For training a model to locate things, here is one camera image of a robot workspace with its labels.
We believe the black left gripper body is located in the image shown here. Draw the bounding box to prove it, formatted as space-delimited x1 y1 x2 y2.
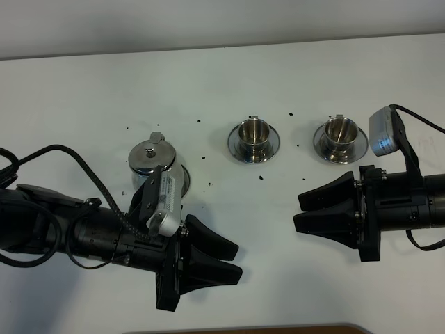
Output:
111 225 190 311

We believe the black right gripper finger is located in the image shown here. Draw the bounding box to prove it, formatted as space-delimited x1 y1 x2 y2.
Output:
298 171 362 212
293 205 358 249

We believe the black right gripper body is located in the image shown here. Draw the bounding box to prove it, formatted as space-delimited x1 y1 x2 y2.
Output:
358 165 423 262

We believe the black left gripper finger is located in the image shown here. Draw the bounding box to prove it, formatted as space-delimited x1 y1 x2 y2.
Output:
179 246 243 295
185 214 239 261

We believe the stainless steel teapot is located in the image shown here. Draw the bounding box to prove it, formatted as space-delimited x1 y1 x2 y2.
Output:
128 132 184 190

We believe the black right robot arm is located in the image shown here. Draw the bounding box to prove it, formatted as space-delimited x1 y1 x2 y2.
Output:
293 165 444 262

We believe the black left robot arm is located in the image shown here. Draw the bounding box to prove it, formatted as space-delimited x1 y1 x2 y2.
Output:
1 184 243 312

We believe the steel teapot saucer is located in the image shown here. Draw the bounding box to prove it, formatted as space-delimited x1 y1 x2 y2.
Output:
181 165 191 198

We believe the right steel cup saucer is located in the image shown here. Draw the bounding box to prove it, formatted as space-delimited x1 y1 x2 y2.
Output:
313 117 369 164

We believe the steel cup saucer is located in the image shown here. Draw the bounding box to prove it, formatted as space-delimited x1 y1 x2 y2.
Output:
227 118 280 164
313 117 369 164

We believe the right steel teacup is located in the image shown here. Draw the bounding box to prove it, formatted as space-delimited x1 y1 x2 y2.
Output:
324 115 359 153

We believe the steel teacup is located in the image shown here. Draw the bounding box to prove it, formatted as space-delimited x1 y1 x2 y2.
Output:
238 116 270 156
324 115 359 153

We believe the left steel cup saucer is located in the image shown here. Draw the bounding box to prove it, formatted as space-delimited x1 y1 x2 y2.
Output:
227 118 280 164

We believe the left steel teacup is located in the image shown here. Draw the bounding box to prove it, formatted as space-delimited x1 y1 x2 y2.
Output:
238 116 270 156

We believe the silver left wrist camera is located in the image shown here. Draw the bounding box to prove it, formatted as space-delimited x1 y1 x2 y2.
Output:
147 162 184 237

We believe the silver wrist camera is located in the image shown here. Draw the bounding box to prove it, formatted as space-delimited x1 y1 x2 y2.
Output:
147 162 184 237
369 106 399 157

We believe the black camera mount bracket right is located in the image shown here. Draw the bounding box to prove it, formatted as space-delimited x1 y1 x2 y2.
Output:
389 104 423 187

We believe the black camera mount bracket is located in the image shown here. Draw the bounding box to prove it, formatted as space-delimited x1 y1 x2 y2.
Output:
389 104 423 187
127 166 162 241

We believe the black camera mount bracket left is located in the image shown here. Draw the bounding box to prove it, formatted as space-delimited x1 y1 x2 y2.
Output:
127 166 162 241

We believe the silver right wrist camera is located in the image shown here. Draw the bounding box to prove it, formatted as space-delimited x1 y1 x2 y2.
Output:
369 106 399 157

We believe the black right camera cable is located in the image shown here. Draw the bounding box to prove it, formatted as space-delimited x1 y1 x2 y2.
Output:
389 103 445 252

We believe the braided black left cable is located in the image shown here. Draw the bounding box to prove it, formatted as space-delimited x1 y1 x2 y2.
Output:
0 144 159 244

